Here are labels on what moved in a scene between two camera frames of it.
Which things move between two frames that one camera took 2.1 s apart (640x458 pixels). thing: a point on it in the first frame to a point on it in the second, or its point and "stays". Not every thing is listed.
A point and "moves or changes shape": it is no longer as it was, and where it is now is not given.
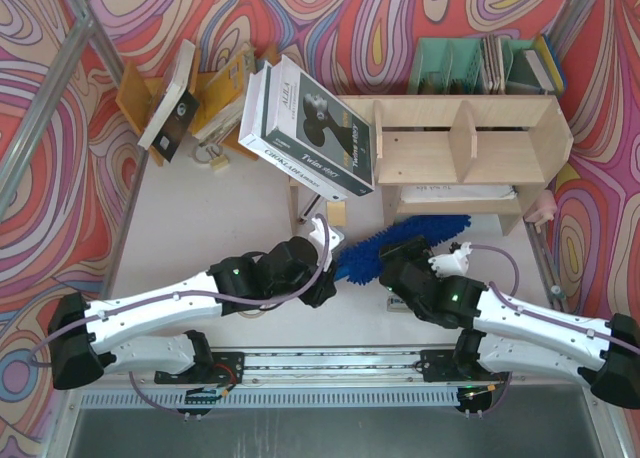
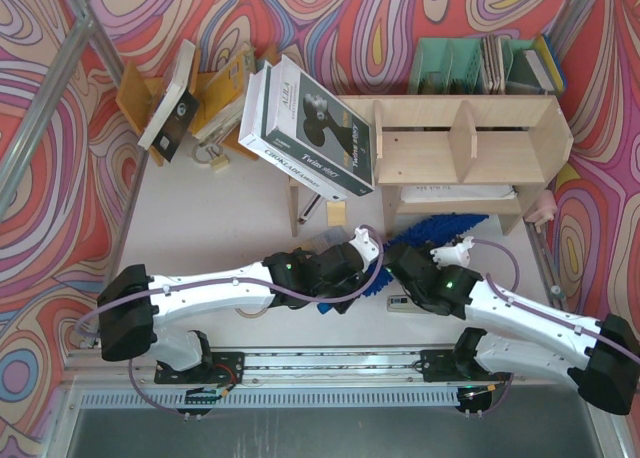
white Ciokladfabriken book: (250, 138) stays
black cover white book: (175, 112) stays
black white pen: (303, 217) stays
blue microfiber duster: (361, 263) moves or changes shape
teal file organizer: (454, 66) stays
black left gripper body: (320, 288) to (345, 288)
